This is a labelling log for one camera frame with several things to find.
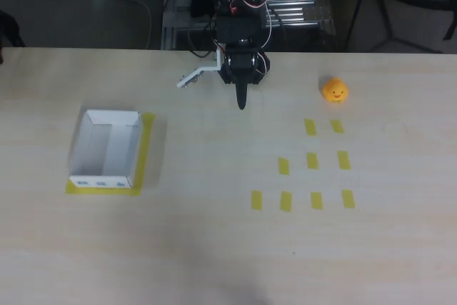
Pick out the orange rubber duck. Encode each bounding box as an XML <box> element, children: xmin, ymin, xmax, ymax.
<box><xmin>321</xmin><ymin>76</ymin><xmax>349</xmax><ymax>104</ymax></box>

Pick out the white cardboard box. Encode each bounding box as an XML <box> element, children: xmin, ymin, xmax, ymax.
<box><xmin>67</xmin><ymin>109</ymin><xmax>144</xmax><ymax>190</ymax></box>

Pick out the aluminium rack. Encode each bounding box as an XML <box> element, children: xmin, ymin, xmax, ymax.
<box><xmin>160</xmin><ymin>0</ymin><xmax>338</xmax><ymax>52</ymax></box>

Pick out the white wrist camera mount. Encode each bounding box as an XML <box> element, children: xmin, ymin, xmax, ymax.
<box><xmin>175</xmin><ymin>44</ymin><xmax>224</xmax><ymax>89</ymax></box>

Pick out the white floor cable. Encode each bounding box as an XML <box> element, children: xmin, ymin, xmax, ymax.
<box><xmin>72</xmin><ymin>0</ymin><xmax>153</xmax><ymax>49</ymax></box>

